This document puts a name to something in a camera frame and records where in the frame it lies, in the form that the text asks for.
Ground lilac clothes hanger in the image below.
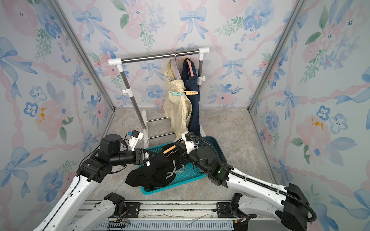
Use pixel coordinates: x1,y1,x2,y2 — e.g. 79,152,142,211
171,53,181,80

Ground silver aluminium corner post left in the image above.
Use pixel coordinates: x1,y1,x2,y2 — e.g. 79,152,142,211
46,0,116,111

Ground white metal clothes rack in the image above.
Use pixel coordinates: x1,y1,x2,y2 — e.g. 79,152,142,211
108,47,210,148

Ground navy blue shorts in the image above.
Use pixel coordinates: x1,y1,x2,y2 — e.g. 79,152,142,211
182,59,200,136

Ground mint green clothespin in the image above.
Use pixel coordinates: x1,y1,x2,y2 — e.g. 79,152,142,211
169,91,186,97

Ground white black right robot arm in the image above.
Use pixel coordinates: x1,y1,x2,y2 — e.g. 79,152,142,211
174,140,317,231

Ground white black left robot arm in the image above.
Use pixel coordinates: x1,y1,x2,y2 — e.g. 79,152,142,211
36,131,150,231

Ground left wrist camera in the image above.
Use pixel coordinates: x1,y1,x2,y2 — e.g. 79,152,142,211
128,130,144,151

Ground dark teal plastic bin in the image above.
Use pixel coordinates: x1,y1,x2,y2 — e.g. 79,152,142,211
203,136,227,164

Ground beige shorts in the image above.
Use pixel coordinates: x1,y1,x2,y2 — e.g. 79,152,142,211
163,60,192,141

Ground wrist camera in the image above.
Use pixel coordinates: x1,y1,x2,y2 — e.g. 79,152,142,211
128,130,144,151
182,131,199,154

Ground pink clothes hanger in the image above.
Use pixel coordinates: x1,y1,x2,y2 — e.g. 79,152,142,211
186,50,194,78

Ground orange clothes hanger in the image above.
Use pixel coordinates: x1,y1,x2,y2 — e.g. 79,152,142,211
163,145,177,156

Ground black corrugated cable conduit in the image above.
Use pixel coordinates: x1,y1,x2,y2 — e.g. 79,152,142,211
189,135,317,222

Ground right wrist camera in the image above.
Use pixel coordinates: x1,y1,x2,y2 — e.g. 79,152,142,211
182,131,199,154

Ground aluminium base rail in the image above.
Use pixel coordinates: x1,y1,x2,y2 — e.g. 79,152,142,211
54,199,298,231

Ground black shorts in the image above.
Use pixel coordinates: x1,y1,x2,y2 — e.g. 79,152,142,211
125,143,184,189

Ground orange clothespin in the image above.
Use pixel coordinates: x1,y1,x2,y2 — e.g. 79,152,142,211
184,91,199,95

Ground teal perforated plastic basket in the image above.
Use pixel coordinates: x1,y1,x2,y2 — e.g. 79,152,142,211
141,142,209,195

